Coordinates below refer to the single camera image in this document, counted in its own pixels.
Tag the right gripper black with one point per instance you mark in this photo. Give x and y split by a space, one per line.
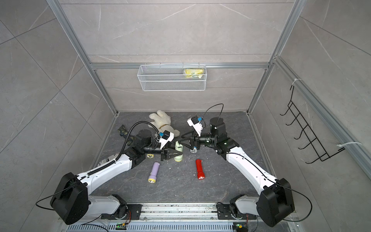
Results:
195 140

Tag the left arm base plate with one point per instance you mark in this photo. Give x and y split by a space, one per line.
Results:
127 212

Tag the white plush bear toy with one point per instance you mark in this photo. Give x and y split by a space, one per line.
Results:
162 122

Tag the white wire wall basket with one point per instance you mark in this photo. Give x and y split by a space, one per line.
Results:
169 77

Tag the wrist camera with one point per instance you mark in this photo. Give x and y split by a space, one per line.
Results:
196 123
165 137

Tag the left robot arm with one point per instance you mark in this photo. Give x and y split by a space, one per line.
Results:
73 199

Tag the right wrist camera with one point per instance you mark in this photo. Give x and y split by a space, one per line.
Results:
196 123

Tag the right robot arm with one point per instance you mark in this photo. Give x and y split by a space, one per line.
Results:
274 202

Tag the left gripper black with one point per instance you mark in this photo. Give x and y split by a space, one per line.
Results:
165 153

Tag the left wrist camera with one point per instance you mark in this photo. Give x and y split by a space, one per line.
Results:
165 137

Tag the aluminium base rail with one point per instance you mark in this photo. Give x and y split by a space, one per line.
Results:
179 217

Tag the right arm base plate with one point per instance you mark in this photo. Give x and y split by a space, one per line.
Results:
229 212

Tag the white patterned toy car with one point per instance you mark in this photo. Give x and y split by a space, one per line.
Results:
107 160

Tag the green flashlight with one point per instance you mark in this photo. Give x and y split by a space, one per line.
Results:
179 149

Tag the blue flashlight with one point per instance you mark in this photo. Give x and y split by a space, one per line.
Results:
193 150

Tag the black wire hook rack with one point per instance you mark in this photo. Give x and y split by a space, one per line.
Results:
307 132

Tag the yellow sponge in basket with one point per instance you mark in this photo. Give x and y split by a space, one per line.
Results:
194 73

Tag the red flashlight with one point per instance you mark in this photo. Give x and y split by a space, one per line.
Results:
200 173

